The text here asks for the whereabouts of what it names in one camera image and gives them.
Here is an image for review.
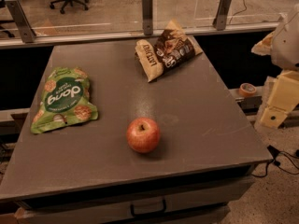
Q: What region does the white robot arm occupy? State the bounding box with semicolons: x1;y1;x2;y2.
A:
251;4;299;128

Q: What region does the black floor cable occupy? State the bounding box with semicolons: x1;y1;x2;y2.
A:
250;145;299;178

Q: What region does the black drawer handle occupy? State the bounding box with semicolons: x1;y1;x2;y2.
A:
130;199;167;218

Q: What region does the green rice chip bag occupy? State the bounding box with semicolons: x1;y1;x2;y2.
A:
31;67;98;134

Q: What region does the red apple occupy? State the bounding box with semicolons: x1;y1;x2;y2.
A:
126;117;161;153

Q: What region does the middle metal glass bracket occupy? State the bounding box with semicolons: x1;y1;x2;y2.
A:
142;0;153;35

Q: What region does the orange tape roll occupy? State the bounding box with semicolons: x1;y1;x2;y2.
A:
238;83;257;97

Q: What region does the brown chip bag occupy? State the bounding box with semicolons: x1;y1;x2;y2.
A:
135;20;203;82

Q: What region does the left metal glass bracket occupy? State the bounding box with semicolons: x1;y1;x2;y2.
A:
6;0;36;43

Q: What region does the grey table drawer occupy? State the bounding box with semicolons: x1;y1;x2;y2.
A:
15;175;254;224

